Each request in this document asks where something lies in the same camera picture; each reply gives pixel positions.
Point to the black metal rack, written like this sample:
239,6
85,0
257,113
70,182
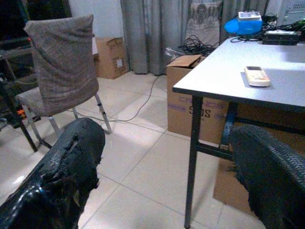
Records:
26,133

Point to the black electronics box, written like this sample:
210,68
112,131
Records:
281,38

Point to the chair with grey-brown cloth cover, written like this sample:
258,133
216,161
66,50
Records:
62,59

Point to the large brown cardboard box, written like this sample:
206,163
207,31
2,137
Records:
228,186

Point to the white remote control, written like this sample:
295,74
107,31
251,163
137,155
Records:
257,76

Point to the grey curtain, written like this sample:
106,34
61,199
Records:
147,35

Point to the white appliance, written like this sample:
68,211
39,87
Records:
291,12

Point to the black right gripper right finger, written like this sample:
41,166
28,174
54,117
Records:
274,181

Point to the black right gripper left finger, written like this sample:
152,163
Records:
59,167

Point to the blue and white device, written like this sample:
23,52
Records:
247,25

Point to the cardboard box with purple print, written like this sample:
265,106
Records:
178,119

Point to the patterned grey chair cover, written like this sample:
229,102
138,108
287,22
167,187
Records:
202,23

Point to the grey table with black legs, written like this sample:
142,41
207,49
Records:
226,66

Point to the plain brown cardboard box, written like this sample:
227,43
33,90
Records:
109,59

